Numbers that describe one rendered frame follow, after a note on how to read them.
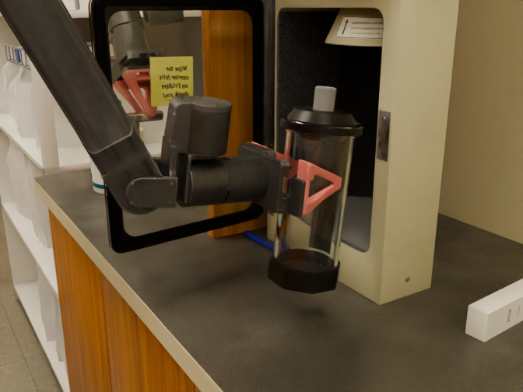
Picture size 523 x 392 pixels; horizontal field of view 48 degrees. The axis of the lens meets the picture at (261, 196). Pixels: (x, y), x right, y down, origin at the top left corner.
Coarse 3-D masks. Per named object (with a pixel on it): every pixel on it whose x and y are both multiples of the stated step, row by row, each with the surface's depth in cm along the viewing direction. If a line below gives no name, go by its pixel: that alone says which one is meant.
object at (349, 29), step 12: (348, 12) 88; (360, 12) 87; (372, 12) 86; (336, 24) 90; (348, 24) 88; (360, 24) 86; (372, 24) 85; (336, 36) 89; (348, 36) 87; (360, 36) 86; (372, 36) 85
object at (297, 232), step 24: (288, 120) 74; (288, 144) 76; (312, 144) 73; (336, 144) 73; (336, 168) 74; (288, 192) 76; (312, 192) 75; (336, 192) 75; (288, 216) 77; (312, 216) 76; (336, 216) 77; (288, 240) 77; (312, 240) 76; (336, 240) 78; (288, 264) 78; (312, 264) 77; (336, 264) 80
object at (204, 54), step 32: (128, 32) 86; (160, 32) 89; (192, 32) 92; (224, 32) 96; (128, 64) 87; (160, 64) 90; (192, 64) 94; (224, 64) 97; (128, 96) 89; (160, 96) 92; (224, 96) 99; (160, 128) 93; (128, 224) 94; (160, 224) 98
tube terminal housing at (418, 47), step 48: (288, 0) 95; (336, 0) 85; (384, 0) 77; (432, 0) 78; (384, 48) 79; (432, 48) 80; (384, 96) 80; (432, 96) 83; (432, 144) 85; (384, 192) 83; (432, 192) 88; (384, 240) 85; (432, 240) 91; (384, 288) 88
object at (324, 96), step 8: (320, 88) 75; (328, 88) 75; (320, 96) 75; (328, 96) 75; (320, 104) 75; (328, 104) 75; (296, 112) 75; (304, 112) 74; (312, 112) 73; (320, 112) 73; (328, 112) 74; (336, 112) 75; (344, 112) 76; (296, 120) 74; (304, 120) 73; (312, 120) 73; (320, 120) 73; (328, 120) 73; (336, 120) 73; (344, 120) 74; (352, 120) 75
